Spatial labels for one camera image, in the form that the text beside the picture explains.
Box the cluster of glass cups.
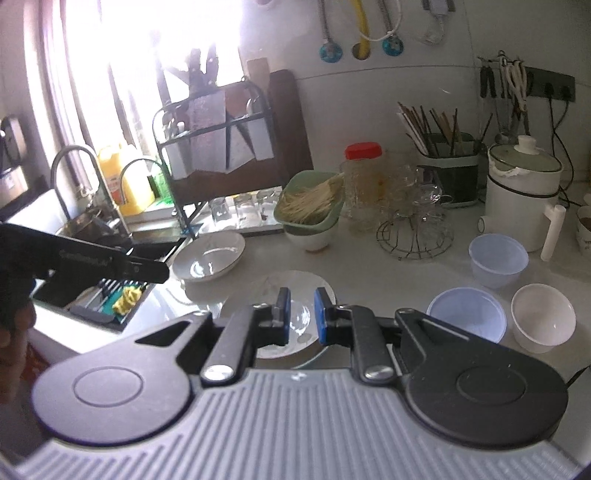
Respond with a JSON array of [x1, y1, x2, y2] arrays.
[[383, 157, 455, 220]]

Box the white ceramic bowl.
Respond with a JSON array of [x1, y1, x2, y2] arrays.
[[510, 283, 577, 354]]

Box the yellow hose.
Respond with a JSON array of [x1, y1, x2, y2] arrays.
[[350, 0, 374, 62]]

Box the yellow detergent bottle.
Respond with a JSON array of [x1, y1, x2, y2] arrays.
[[98, 145, 156, 217]]

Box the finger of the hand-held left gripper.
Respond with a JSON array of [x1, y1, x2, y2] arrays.
[[126, 257, 171, 284]]

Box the white electric cooking pot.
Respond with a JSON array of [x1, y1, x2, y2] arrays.
[[477, 135, 567, 262]]

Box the floral bowl with brown paste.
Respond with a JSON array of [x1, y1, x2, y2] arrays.
[[575, 205, 591, 256]]

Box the green strainer basket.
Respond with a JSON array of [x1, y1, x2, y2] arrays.
[[274, 171, 346, 232]]

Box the small steel faucet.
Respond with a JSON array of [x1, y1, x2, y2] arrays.
[[118, 158, 163, 205]]

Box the green bottle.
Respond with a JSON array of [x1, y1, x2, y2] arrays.
[[150, 161, 175, 205]]

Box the glass jar with red lid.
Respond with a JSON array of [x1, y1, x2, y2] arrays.
[[341, 143, 387, 232]]

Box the black wall appliance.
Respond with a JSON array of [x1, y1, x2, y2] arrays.
[[0, 115, 29, 200]]

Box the bunch of chopsticks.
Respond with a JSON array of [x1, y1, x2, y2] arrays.
[[397, 102, 494, 158]]

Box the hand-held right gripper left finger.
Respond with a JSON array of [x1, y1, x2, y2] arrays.
[[134, 286, 293, 387]]

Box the black sink drain rack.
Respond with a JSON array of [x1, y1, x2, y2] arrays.
[[68, 276, 155, 325]]

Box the black dish rack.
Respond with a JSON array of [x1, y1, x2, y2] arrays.
[[152, 78, 279, 234]]

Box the black power strip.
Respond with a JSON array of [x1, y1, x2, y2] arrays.
[[522, 67, 577, 103]]

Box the tall steel faucet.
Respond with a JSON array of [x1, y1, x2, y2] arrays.
[[50, 145, 126, 220]]

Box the steel pot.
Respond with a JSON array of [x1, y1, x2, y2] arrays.
[[59, 207, 136, 246]]

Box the white shallow bowl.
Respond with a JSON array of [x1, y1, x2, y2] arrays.
[[172, 231, 246, 283]]

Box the clear drinking glass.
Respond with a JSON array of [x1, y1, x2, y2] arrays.
[[209, 196, 230, 224], [232, 193, 256, 222], [255, 189, 279, 221]]

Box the kitchen sink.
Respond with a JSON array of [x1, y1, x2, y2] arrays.
[[33, 215, 188, 334]]

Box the metal hose with blue flange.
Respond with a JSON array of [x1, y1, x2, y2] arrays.
[[376, 0, 406, 57], [318, 0, 343, 62]]

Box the person's left hand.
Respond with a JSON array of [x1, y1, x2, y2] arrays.
[[0, 305, 38, 356]]

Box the hanging kitchen utensils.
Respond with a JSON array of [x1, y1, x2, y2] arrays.
[[478, 52, 531, 144]]

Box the black power cable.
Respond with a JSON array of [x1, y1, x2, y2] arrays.
[[547, 95, 583, 208]]

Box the bundle of dried noodles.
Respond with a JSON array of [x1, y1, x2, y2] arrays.
[[279, 174, 345, 222]]

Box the white charger with cable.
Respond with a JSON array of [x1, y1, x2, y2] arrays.
[[417, 0, 457, 46]]

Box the pale blue plastic bowl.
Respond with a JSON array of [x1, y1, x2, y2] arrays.
[[468, 233, 530, 289], [426, 287, 508, 345]]

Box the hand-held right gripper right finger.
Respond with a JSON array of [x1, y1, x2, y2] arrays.
[[314, 286, 468, 384]]

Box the yellow sponge cloth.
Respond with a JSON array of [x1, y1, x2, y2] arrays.
[[112, 285, 145, 317]]

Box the brown cutting board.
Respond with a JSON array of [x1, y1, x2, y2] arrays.
[[267, 69, 315, 186]]

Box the white plate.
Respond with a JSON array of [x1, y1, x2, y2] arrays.
[[221, 270, 337, 366]]

